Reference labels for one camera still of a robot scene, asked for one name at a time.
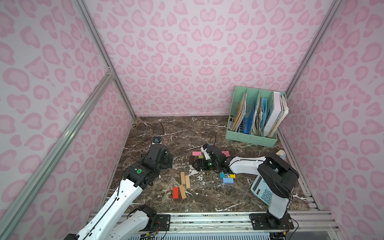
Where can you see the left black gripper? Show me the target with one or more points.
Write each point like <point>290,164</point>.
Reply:
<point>162,154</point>

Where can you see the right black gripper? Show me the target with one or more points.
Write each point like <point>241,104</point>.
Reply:
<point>201,162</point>

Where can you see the dark brown block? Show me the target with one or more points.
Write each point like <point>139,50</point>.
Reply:
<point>191,160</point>

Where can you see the pink block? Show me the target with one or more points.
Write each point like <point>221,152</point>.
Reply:
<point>226,153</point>
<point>196,153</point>

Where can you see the wooden block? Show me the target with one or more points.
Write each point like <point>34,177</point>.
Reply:
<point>182,192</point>
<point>188,183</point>
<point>183,178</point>

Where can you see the pink block top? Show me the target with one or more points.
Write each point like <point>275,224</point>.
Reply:
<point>226,153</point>

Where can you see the blue block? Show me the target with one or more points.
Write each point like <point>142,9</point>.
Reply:
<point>228,180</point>

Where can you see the wooden block bottom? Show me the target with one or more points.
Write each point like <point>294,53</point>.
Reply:
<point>182,192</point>

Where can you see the red block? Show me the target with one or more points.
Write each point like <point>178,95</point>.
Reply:
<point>176,193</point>

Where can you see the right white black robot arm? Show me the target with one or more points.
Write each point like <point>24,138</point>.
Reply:
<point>275,178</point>

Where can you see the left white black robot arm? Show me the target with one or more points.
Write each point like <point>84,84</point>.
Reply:
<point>104,226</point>

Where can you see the light blue calculator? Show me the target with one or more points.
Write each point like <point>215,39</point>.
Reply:
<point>261,190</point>

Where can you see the blue mesh folder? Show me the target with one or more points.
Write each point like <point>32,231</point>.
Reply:
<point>248,119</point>

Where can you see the green desktop file organizer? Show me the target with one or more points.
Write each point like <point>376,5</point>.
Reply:
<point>262,100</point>

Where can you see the beige blue stapler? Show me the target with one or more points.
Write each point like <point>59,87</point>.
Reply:
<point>282,154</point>

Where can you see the white binder folder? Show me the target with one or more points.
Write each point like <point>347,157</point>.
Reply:
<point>274,113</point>

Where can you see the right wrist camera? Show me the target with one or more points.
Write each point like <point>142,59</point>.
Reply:
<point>205,154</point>

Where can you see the aluminium mounting rail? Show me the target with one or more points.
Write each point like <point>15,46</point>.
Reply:
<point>241,222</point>

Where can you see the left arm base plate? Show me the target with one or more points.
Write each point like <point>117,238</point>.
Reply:
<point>159,221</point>

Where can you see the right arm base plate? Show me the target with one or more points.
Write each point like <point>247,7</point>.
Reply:
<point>268,222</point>

